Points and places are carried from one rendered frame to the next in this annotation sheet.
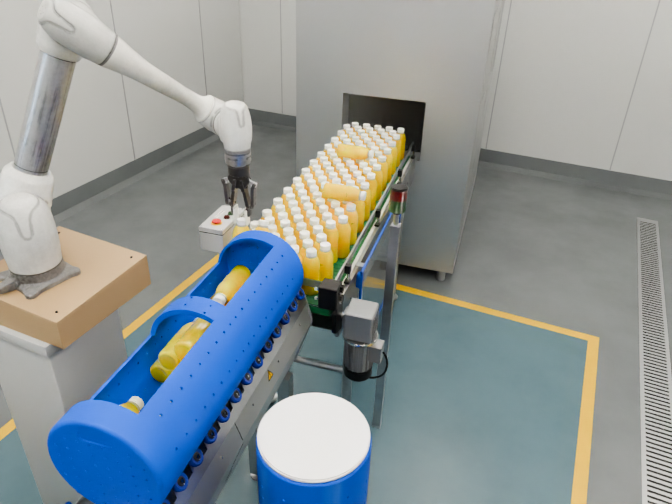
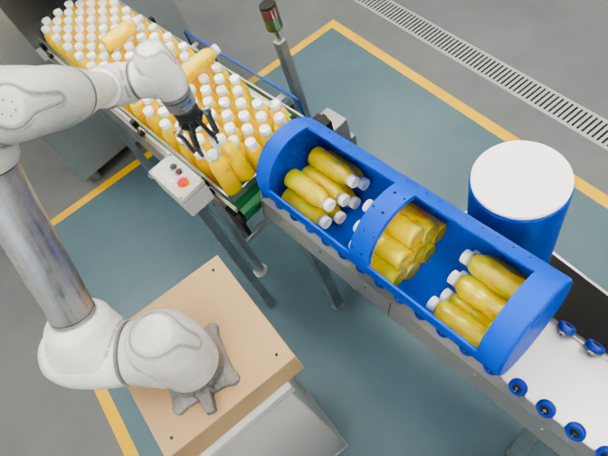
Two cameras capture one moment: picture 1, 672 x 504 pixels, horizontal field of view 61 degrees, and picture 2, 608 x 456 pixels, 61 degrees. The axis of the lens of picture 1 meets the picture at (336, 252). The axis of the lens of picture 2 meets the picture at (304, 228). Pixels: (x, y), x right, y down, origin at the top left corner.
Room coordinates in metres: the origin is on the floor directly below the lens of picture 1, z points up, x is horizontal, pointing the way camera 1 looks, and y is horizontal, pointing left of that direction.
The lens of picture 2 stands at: (0.81, 0.98, 2.34)
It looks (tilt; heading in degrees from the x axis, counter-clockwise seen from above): 56 degrees down; 321
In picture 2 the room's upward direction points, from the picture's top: 25 degrees counter-clockwise
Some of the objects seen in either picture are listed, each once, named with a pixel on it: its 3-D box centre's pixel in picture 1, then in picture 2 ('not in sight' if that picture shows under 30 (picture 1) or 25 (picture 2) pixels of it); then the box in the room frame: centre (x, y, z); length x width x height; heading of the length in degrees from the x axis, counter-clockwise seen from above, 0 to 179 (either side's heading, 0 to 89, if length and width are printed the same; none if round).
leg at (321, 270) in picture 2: (254, 424); (325, 277); (1.66, 0.31, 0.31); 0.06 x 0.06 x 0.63; 74
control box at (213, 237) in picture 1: (223, 228); (181, 184); (1.98, 0.45, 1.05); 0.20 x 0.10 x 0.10; 164
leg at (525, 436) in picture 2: not in sight; (523, 442); (0.71, 0.58, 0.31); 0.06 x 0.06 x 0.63; 74
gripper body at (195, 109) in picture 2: (239, 175); (189, 116); (1.86, 0.35, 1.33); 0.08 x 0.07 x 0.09; 74
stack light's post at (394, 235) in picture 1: (385, 335); (311, 135); (1.97, -0.23, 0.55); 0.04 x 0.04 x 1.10; 74
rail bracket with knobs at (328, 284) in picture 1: (329, 295); (319, 132); (1.69, 0.02, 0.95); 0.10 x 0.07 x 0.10; 74
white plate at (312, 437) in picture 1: (314, 434); (520, 178); (0.98, 0.04, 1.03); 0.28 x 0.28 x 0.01
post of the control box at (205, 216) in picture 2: not in sight; (236, 258); (1.98, 0.45, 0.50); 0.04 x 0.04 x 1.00; 74
